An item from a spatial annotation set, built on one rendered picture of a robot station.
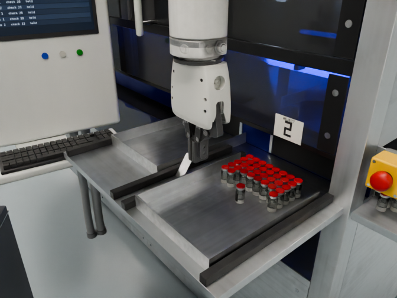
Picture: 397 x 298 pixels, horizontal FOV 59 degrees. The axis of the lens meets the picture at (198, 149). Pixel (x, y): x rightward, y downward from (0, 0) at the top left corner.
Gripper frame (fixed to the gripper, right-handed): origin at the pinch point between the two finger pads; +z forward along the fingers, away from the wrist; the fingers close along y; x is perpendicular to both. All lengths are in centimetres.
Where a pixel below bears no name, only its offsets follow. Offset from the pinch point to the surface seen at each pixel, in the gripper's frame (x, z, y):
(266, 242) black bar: -10.6, 20.9, -8.0
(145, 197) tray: 0.1, 20.4, 19.6
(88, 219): -12, 80, 98
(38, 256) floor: 10, 110, 124
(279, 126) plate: -34.8, 8.5, 9.8
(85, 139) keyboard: -8, 27, 74
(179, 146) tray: -25, 22, 39
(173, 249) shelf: 3.7, 22.3, 3.2
